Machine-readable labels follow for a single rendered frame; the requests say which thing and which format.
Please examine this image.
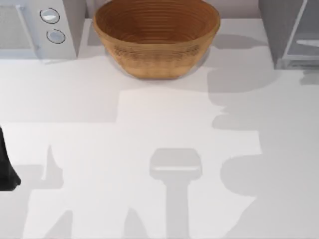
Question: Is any round grey microwave knob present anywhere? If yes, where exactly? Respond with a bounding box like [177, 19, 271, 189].
[39, 7, 61, 25]
[45, 28, 66, 45]

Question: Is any brown woven basket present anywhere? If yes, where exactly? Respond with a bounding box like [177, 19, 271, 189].
[92, 0, 221, 80]

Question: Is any grey cabinet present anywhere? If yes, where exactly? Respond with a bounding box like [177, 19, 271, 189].
[258, 0, 319, 71]

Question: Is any pale microwave oven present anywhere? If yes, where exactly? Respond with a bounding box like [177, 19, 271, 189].
[0, 0, 88, 65]

